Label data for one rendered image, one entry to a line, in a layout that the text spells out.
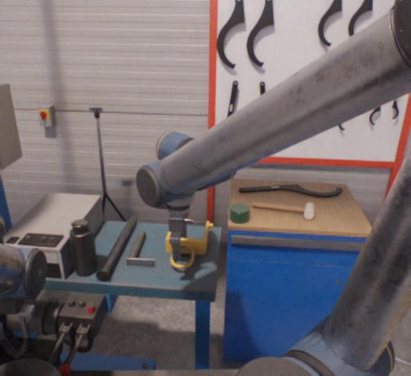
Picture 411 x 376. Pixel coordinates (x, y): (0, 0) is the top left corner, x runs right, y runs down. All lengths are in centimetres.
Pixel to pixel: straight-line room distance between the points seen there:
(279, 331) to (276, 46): 184
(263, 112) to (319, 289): 165
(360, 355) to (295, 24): 224
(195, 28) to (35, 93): 135
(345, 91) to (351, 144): 254
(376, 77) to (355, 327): 59
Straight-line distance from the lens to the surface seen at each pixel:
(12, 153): 223
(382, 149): 315
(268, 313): 226
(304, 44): 284
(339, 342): 100
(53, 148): 338
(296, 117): 58
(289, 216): 204
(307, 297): 220
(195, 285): 136
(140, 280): 139
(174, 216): 122
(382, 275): 84
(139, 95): 299
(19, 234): 152
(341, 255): 207
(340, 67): 53
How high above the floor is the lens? 194
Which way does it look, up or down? 23 degrees down
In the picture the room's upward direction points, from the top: 1 degrees clockwise
